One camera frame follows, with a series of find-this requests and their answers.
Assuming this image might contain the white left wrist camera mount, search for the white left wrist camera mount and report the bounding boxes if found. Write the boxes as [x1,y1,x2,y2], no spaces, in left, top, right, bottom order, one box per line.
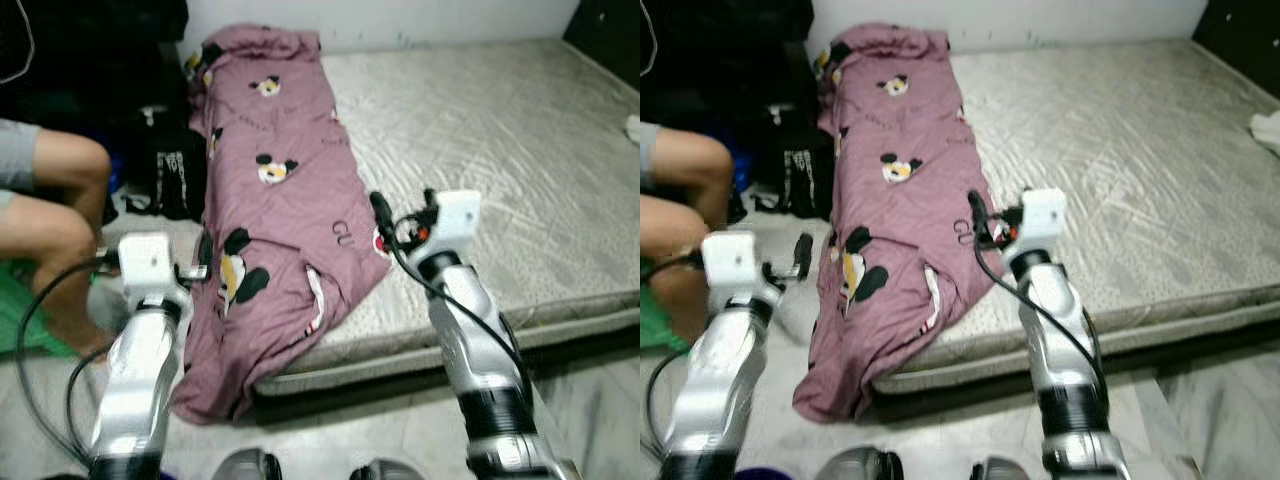
[700,229,773,309]
[117,231,183,313]

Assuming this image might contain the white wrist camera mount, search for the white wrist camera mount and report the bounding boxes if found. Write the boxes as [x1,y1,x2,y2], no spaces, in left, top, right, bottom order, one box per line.
[427,189,483,265]
[1017,187,1071,261]
[700,229,773,309]
[117,231,183,313]

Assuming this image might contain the black white-print bag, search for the black white-print bag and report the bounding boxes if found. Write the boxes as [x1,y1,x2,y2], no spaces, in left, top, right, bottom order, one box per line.
[750,100,837,223]
[125,100,209,224]

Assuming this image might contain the robot leg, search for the robot leg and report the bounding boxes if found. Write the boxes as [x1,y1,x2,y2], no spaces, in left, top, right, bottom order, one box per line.
[348,457,423,480]
[813,445,903,480]
[213,447,283,480]
[968,455,1033,480]

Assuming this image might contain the black clothing pile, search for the black clothing pile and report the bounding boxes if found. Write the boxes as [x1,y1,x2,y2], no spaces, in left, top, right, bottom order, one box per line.
[640,0,818,136]
[0,0,193,136]

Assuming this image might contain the green plastic bag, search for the green plastic bag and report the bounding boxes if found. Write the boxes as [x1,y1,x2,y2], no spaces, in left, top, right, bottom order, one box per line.
[640,283,683,353]
[0,258,79,361]

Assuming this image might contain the quilted grey mattress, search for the quilted grey mattress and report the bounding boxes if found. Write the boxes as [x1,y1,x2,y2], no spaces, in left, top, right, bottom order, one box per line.
[870,38,1280,398]
[250,38,641,398]

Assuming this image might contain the person bare leg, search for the person bare leg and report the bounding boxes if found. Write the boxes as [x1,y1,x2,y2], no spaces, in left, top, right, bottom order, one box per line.
[640,122,738,229]
[0,118,114,233]
[640,192,713,346]
[0,192,113,359]

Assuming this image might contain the robot right leg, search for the robot right leg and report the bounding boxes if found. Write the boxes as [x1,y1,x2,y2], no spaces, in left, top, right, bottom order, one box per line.
[348,457,423,480]
[968,455,1033,480]

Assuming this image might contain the robot left leg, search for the robot left leg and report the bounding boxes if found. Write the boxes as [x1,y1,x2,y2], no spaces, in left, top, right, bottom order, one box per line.
[813,445,903,480]
[213,447,283,480]

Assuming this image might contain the dark tufted headboard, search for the dark tufted headboard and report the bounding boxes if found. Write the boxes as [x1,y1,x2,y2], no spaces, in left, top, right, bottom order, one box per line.
[560,0,641,89]
[1190,0,1280,73]

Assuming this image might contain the dark bed base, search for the dark bed base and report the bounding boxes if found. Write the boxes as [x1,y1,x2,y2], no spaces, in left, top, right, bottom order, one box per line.
[872,315,1280,401]
[250,318,641,403]

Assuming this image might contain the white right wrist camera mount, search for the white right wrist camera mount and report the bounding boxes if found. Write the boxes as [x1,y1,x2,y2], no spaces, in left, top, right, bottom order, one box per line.
[427,189,483,265]
[1017,187,1071,261]

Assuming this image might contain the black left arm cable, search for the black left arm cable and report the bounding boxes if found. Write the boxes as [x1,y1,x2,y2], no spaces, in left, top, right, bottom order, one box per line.
[14,255,123,471]
[640,252,706,471]

